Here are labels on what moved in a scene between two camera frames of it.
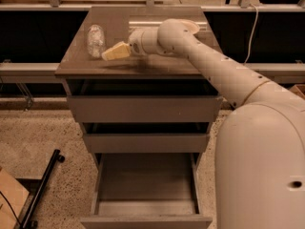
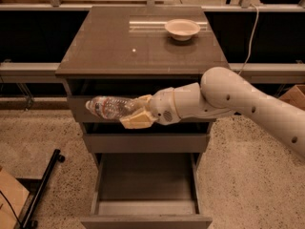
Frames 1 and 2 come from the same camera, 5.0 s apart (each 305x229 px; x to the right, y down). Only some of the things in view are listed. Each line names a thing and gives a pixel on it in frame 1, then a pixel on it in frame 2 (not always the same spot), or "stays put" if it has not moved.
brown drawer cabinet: x=146 y=120 stays put
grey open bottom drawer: x=146 y=191 stays put
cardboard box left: x=16 y=195 stays put
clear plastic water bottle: x=96 y=40 -> x=111 y=107
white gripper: x=136 y=44 -> x=162 y=105
